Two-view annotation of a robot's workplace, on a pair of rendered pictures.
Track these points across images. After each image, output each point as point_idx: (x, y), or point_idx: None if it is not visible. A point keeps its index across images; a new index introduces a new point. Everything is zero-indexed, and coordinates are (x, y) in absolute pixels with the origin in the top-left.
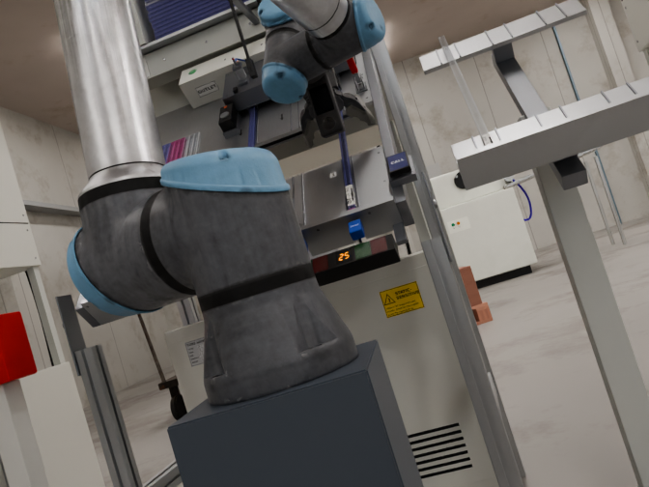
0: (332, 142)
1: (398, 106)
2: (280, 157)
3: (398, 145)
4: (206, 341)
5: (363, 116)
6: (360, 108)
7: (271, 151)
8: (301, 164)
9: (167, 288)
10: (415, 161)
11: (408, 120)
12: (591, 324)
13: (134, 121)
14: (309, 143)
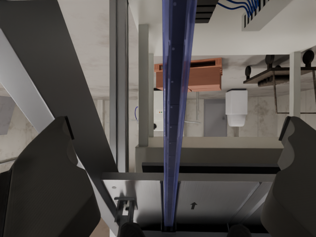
0: (197, 146)
1: (117, 155)
2: (251, 149)
3: (140, 122)
4: None
5: (42, 150)
6: (1, 196)
7: (257, 159)
8: (226, 140)
9: None
10: (118, 92)
11: (111, 137)
12: None
13: None
14: (307, 125)
